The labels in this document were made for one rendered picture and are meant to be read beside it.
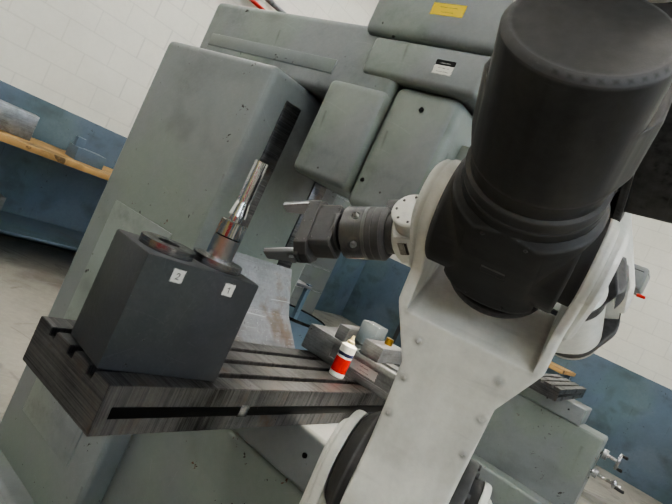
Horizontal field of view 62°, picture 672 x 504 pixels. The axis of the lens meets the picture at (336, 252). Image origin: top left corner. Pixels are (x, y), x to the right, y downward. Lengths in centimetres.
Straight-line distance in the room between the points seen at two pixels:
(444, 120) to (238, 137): 52
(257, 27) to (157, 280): 110
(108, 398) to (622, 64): 74
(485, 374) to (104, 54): 516
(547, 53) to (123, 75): 534
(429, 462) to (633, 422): 711
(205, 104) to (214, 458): 92
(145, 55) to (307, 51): 416
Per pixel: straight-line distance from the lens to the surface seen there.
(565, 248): 47
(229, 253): 96
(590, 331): 77
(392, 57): 143
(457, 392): 59
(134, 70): 567
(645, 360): 772
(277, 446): 130
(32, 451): 192
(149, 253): 85
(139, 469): 164
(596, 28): 41
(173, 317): 91
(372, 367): 143
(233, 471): 140
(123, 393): 88
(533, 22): 40
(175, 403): 95
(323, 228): 92
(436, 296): 61
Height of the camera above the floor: 124
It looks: 2 degrees down
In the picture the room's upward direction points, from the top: 25 degrees clockwise
